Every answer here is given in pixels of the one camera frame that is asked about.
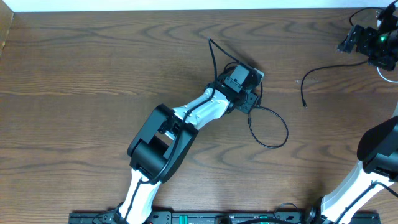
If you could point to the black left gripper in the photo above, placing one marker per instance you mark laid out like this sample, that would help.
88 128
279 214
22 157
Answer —
250 101

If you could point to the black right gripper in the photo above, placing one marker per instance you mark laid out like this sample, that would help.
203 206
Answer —
367 34

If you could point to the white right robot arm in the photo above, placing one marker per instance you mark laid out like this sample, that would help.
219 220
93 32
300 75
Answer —
376 168

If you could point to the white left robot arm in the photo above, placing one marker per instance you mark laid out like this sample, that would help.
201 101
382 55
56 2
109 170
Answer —
162 143

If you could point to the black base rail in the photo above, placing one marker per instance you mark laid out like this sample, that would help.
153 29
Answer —
167 217

